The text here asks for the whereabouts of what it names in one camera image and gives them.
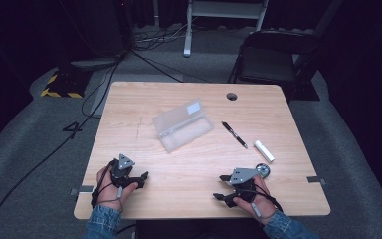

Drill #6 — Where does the left hand-held gripper cable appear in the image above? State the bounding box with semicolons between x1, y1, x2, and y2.
90;158;125;214

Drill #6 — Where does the black folding chair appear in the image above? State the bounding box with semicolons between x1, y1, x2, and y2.
227;29;323;102

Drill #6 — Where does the thin black floor cable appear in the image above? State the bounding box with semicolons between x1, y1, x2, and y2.
129;49;212;84

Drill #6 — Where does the dark equipment stand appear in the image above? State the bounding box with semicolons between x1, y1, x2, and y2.
55;0;137;72

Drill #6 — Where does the hand-held gripper cable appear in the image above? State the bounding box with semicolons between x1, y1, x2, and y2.
90;158;125;214
250;181;285;221

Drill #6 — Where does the small round grey disc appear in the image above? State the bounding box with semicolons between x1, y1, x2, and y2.
256;162;272;179

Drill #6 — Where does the person's right hand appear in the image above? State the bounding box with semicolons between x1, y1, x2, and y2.
233;174;279;222

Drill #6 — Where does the black pen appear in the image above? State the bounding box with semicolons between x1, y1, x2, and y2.
221;120;249;149

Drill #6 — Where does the clear plastic pencil case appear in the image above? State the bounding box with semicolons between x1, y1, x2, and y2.
151;97;216;154

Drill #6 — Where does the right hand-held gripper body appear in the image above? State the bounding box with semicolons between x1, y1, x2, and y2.
228;167;262;204

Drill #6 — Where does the person's left hand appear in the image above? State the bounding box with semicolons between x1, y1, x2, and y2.
94;162;139;212

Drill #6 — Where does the grey tape piece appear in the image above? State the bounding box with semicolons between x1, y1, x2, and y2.
69;184;95;197
305;175;327;186

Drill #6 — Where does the white metal stand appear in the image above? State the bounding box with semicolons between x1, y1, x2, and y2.
182;0;270;59

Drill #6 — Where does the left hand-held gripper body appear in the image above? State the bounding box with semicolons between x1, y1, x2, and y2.
110;152;137;188

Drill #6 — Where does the long black floor cable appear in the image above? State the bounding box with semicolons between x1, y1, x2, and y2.
0;61;122;239

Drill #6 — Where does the black yellow striped base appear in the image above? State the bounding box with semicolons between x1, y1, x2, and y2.
40;67;93;100

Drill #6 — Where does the right hand-held gripper cable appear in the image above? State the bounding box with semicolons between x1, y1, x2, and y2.
250;181;285;221

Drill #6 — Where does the bundle of floor cables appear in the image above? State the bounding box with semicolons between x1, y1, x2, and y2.
133;23;194;52

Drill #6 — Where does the white eraser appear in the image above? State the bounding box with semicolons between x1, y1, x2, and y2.
253;138;276;164

